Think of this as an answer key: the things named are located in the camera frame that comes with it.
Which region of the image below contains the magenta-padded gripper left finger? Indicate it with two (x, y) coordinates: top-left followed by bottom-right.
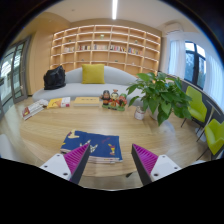
(39, 143), (92, 185)

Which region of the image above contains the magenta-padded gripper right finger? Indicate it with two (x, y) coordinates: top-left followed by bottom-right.
(130, 143), (183, 187)

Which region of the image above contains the blue printed towel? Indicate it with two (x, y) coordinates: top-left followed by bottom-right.
(60, 129), (124, 165)

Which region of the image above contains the small white cup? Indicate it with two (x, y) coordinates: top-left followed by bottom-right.
(133, 105), (147, 121)

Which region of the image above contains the tan flat book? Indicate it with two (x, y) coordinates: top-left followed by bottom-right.
(72, 96), (101, 108)

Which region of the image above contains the yellow book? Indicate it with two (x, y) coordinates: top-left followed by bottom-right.
(46, 97), (64, 110)

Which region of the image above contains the small white booklet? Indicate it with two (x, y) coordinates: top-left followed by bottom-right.
(37, 98), (51, 108)

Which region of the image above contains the green potted plant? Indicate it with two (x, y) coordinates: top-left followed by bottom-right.
(125, 71), (194, 127)

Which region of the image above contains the colourful doll figurine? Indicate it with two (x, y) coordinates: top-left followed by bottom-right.
(99, 88), (129, 112)

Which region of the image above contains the grey curved sofa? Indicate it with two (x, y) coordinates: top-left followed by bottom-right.
(32, 65), (145, 103)

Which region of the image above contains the green chair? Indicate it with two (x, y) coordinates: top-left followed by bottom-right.
(195, 118), (224, 162)
(180, 85), (209, 129)

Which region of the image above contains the black bag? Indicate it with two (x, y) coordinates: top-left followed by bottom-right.
(43, 65), (67, 91)

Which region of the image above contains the yellow cushion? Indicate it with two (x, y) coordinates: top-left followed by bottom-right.
(81, 63), (106, 85)

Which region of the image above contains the glass door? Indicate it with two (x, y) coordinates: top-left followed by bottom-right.
(0, 35), (33, 115)

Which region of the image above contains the window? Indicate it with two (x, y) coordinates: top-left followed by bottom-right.
(166, 31), (224, 103)

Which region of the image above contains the white air conditioner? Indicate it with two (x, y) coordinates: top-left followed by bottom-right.
(161, 22), (185, 35)

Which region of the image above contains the long ceiling light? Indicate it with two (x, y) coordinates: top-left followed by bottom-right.
(111, 0), (119, 21)

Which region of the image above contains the wooden wall shelf unit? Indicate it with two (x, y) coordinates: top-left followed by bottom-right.
(49, 24), (162, 77)

